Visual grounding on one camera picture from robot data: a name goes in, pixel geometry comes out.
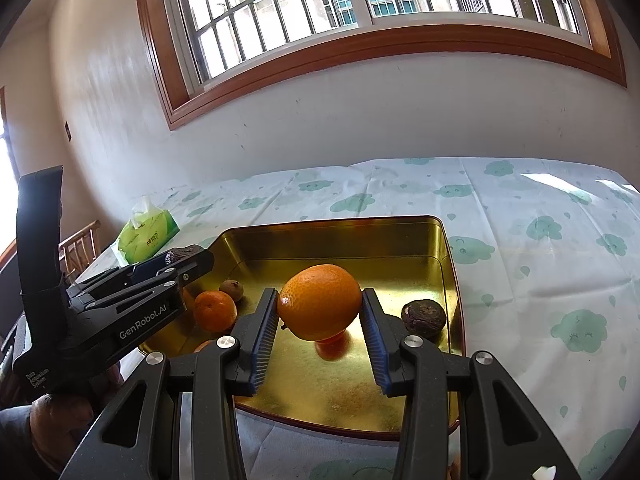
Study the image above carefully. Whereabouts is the wooden framed barred window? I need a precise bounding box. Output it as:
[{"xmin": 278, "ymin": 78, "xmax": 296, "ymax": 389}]
[{"xmin": 134, "ymin": 0, "xmax": 628, "ymax": 132}]

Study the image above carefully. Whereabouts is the dark brown wrinkled fruit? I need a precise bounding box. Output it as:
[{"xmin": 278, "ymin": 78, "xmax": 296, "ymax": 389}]
[
  {"xmin": 165, "ymin": 246, "xmax": 203, "ymax": 266},
  {"xmin": 401, "ymin": 299, "xmax": 447, "ymax": 339}
]

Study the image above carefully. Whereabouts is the tan longan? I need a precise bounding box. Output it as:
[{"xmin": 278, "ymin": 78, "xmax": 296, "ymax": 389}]
[{"xmin": 219, "ymin": 279, "xmax": 245, "ymax": 303}]

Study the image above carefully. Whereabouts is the light wooden chair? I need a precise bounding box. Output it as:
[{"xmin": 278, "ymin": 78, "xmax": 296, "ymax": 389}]
[{"xmin": 57, "ymin": 220, "xmax": 103, "ymax": 281}]

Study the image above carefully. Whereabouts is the red and gold tin box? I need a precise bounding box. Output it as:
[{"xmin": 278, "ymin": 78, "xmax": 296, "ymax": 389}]
[{"xmin": 137, "ymin": 215, "xmax": 466, "ymax": 435}]

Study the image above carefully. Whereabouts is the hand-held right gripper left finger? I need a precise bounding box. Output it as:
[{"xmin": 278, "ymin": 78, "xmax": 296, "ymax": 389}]
[{"xmin": 60, "ymin": 287, "xmax": 279, "ymax": 480}]

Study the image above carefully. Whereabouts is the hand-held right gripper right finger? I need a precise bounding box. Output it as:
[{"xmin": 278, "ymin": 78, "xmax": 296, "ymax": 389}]
[{"xmin": 361, "ymin": 287, "xmax": 583, "ymax": 480}]

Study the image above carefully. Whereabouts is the person's left forearm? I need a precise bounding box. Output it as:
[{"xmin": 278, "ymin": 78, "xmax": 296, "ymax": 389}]
[{"xmin": 0, "ymin": 405, "xmax": 81, "ymax": 480}]

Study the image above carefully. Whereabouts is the person's left hand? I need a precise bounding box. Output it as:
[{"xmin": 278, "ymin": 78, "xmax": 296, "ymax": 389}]
[{"xmin": 27, "ymin": 369, "xmax": 126, "ymax": 441}]

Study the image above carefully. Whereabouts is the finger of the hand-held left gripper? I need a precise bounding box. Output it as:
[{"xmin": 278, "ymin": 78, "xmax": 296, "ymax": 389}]
[
  {"xmin": 70, "ymin": 254, "xmax": 173, "ymax": 297},
  {"xmin": 87, "ymin": 249, "xmax": 216, "ymax": 317}
]

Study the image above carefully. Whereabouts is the small mandarin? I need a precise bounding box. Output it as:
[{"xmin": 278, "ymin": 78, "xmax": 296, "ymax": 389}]
[{"xmin": 193, "ymin": 290, "xmax": 238, "ymax": 333}]

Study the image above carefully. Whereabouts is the smooth orange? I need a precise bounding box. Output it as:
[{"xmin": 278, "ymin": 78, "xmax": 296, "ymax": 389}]
[{"xmin": 276, "ymin": 263, "xmax": 362, "ymax": 342}]

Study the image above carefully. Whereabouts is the red cherry tomato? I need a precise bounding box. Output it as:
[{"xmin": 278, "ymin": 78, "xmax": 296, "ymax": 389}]
[{"xmin": 315, "ymin": 331, "xmax": 352, "ymax": 362}]

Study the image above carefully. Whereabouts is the green tissue pack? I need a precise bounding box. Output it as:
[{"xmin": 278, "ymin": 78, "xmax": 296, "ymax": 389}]
[{"xmin": 116, "ymin": 196, "xmax": 181, "ymax": 266}]

